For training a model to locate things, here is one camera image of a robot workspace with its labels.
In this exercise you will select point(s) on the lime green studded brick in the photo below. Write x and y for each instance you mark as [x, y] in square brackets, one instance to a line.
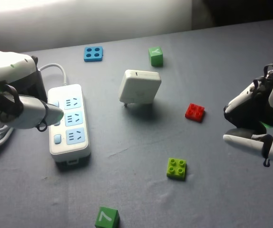
[176, 169]

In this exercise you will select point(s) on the white charger adapter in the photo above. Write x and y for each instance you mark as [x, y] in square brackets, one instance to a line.
[139, 88]

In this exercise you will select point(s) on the green cube letter Y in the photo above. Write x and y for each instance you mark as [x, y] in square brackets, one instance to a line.
[156, 58]

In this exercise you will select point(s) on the grey table cloth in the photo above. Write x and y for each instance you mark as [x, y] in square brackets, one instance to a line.
[139, 147]

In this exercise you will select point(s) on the blue four-hole block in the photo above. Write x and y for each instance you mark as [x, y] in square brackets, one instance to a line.
[93, 54]

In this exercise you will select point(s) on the green cube number 7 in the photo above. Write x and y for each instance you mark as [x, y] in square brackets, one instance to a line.
[106, 218]

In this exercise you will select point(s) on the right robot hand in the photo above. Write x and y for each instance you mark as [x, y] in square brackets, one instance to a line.
[250, 111]

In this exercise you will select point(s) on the white power strip blue sockets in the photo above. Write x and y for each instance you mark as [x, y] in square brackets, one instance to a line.
[77, 145]

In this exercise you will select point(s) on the red studded brick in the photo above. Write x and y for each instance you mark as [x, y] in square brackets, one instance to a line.
[194, 113]

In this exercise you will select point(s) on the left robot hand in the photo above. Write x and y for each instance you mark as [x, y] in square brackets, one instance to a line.
[27, 114]

